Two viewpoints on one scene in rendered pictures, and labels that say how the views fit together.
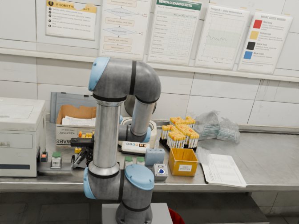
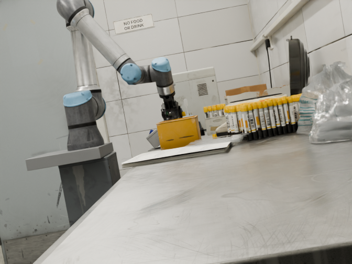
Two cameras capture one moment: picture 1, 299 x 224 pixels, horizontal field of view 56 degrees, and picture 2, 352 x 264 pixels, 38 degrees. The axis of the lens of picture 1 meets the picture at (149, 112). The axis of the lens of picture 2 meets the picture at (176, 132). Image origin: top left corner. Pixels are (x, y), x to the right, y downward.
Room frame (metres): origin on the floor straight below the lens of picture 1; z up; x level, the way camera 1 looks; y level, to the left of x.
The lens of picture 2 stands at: (1.85, -1.90, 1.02)
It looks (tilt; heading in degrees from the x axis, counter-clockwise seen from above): 3 degrees down; 107
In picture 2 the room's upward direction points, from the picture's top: 10 degrees counter-clockwise
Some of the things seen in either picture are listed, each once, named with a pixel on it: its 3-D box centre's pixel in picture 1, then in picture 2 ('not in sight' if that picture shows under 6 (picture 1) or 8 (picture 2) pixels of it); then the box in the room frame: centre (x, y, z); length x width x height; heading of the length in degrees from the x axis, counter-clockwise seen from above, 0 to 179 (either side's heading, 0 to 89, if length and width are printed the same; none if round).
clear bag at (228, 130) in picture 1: (228, 128); (339, 108); (1.88, -0.59, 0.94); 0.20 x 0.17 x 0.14; 75
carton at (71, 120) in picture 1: (78, 125); (258, 106); (1.56, 0.42, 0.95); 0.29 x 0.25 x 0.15; 13
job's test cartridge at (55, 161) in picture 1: (56, 160); not in sight; (1.17, 0.42, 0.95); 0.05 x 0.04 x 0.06; 13
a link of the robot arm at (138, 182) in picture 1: (136, 184); (79, 107); (0.90, 0.01, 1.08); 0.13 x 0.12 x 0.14; 97
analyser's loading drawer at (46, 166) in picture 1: (51, 165); not in sight; (1.16, 0.44, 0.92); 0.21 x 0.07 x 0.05; 103
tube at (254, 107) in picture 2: not in sight; (256, 119); (1.64, -0.31, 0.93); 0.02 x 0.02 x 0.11
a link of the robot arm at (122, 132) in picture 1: (113, 132); (138, 75); (1.12, 0.15, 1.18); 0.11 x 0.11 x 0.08; 7
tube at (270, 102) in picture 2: not in sight; (272, 117); (1.69, -0.29, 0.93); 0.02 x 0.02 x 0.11
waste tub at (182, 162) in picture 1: (182, 162); (179, 133); (1.37, -0.23, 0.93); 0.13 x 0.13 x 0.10; 10
